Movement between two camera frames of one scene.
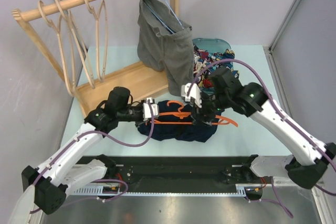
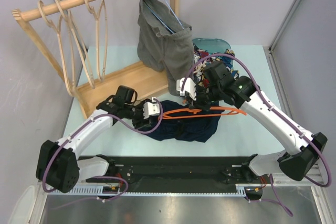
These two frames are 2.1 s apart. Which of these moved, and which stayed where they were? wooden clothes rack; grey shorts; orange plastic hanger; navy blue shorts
Moved: orange plastic hanger
Stayed: grey shorts; wooden clothes rack; navy blue shorts
